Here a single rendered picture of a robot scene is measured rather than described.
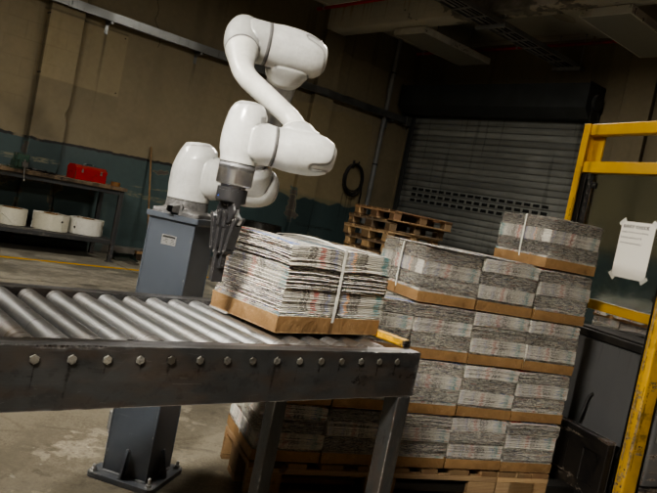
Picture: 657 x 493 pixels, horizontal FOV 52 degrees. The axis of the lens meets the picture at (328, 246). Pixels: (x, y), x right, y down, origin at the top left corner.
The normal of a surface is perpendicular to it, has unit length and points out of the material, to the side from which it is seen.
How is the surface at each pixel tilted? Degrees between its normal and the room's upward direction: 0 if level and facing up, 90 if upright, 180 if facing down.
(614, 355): 90
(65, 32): 90
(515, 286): 90
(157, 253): 90
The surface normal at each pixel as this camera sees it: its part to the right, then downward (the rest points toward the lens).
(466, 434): 0.37, 0.11
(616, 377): -0.91, -0.16
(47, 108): 0.63, 0.17
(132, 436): -0.24, 0.00
